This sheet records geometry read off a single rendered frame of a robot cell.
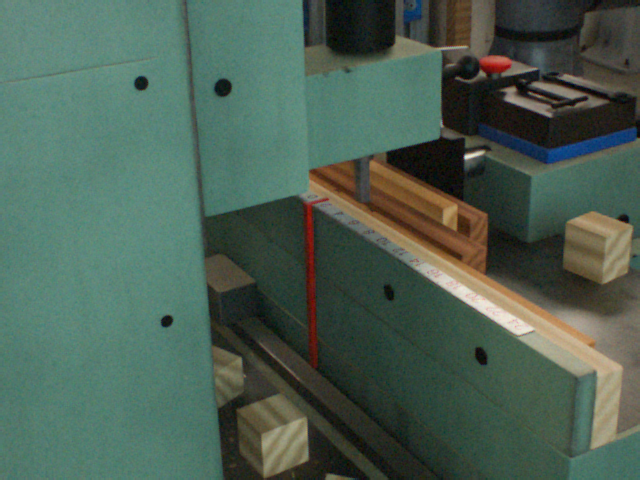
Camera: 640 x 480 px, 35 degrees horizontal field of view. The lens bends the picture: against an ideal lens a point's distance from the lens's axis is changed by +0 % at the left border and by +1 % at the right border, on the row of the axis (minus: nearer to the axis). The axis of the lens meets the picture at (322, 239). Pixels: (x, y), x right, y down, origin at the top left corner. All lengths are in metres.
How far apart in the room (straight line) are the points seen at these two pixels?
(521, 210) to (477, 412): 0.24
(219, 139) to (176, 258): 0.08
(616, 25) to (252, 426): 4.17
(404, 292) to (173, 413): 0.17
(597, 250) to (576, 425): 0.22
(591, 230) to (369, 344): 0.19
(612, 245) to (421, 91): 0.18
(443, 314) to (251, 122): 0.17
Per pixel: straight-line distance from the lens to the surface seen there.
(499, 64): 0.90
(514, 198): 0.85
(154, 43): 0.56
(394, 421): 0.76
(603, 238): 0.78
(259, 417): 0.74
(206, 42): 0.62
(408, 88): 0.75
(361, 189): 0.79
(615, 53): 4.80
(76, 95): 0.55
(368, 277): 0.73
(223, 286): 0.89
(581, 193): 0.87
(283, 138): 0.66
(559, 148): 0.85
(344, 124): 0.73
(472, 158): 0.86
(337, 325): 0.79
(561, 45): 1.49
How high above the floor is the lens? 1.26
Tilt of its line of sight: 25 degrees down
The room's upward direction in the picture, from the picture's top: 2 degrees counter-clockwise
